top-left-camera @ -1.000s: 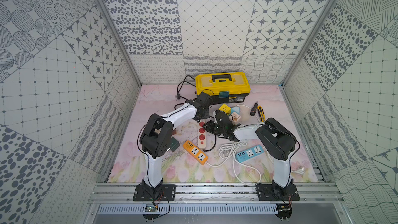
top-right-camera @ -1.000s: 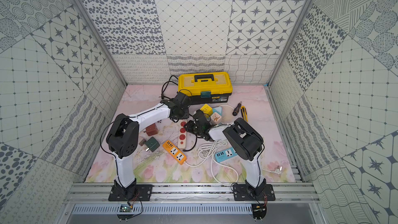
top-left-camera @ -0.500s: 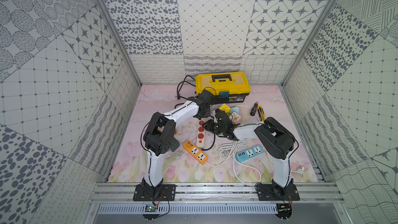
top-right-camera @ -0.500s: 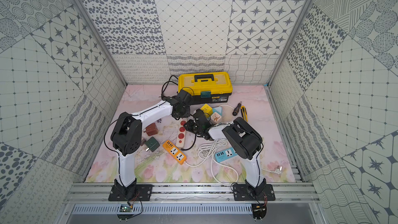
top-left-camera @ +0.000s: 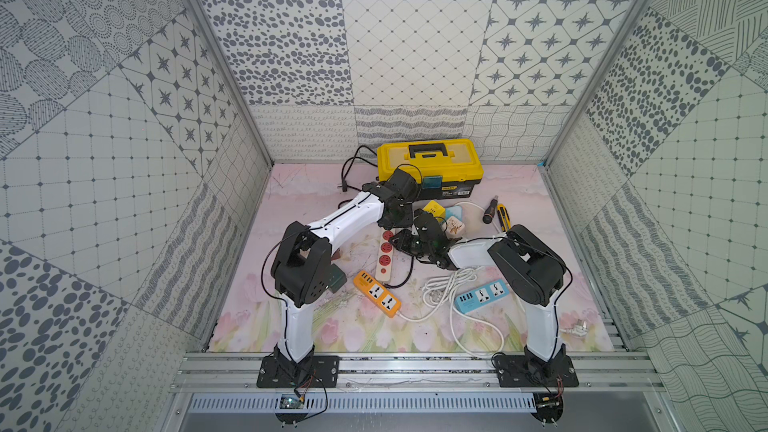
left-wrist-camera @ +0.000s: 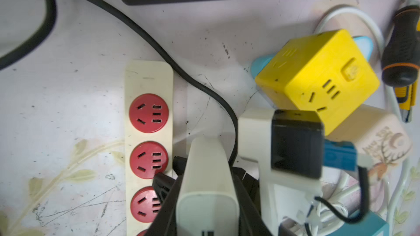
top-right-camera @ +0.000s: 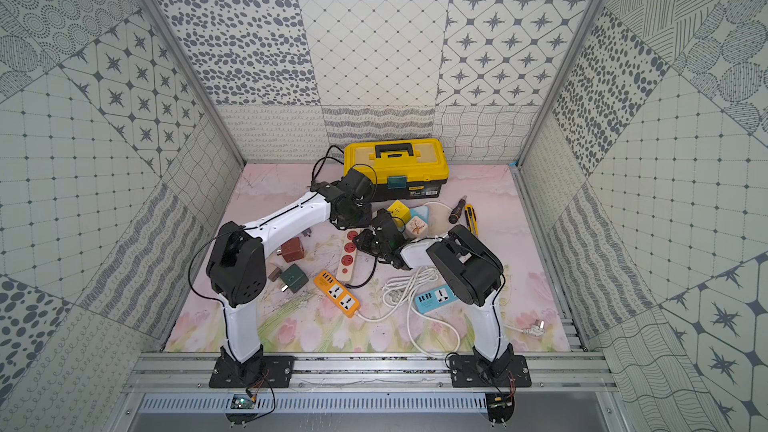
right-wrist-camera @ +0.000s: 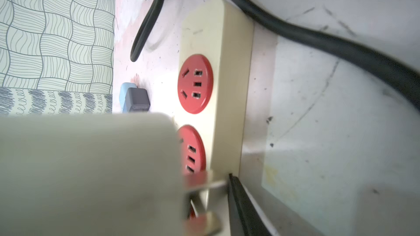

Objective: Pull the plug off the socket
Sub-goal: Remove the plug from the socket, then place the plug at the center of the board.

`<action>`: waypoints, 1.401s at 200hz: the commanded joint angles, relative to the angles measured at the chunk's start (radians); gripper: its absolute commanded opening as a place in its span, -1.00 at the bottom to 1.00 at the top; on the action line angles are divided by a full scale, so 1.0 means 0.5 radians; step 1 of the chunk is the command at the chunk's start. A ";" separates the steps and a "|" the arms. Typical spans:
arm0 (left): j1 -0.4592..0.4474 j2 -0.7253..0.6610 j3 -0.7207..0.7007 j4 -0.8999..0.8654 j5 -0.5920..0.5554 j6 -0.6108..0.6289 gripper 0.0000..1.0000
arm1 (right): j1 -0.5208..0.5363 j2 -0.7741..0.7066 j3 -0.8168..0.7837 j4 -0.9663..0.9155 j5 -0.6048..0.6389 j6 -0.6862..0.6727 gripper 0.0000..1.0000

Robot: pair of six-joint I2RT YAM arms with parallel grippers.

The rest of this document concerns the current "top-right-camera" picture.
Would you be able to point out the black handle screwdriver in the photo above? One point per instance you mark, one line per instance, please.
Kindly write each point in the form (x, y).
(458, 210)

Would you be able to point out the teal round-end power strip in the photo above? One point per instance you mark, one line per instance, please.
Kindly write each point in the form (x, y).
(433, 213)

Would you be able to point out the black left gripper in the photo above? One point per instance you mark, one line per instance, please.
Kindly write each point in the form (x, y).
(358, 210)

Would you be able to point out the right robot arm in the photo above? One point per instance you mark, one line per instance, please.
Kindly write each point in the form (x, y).
(469, 268)

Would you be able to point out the cream power strip red sockets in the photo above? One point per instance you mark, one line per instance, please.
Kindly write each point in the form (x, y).
(347, 262)

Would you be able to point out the pink beige plug adapter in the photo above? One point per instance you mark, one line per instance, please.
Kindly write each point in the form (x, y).
(275, 273)

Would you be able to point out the orange USB power strip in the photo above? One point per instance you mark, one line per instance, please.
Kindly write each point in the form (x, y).
(337, 293)

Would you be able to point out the white plug on mat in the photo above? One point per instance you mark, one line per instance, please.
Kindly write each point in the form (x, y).
(536, 329)

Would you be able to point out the yellow black toolbox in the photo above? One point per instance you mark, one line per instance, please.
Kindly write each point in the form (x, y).
(400, 169)

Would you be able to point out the yellow cube socket adapter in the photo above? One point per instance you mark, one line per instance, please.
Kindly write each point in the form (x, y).
(400, 213)

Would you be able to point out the brown cube socket adapter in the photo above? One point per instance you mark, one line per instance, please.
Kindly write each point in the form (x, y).
(292, 250)

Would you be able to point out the pink cube socket adapter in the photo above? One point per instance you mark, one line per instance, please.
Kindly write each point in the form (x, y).
(416, 228)

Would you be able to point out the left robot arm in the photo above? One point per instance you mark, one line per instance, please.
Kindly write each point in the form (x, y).
(237, 267)

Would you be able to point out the dark green dragon cube adapter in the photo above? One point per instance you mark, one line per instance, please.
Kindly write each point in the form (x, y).
(293, 278)

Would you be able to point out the aluminium mounting rail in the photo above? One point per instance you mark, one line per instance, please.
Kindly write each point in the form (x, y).
(378, 372)

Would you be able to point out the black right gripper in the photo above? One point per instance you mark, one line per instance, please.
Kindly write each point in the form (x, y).
(366, 235)

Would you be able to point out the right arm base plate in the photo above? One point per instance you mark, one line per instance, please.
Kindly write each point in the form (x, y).
(489, 370)

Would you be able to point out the teal USB power strip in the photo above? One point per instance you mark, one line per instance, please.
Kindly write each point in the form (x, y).
(433, 299)

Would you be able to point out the yellow utility knife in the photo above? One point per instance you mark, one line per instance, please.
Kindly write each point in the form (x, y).
(471, 219)

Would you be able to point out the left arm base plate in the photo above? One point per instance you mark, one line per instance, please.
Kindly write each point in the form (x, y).
(270, 370)

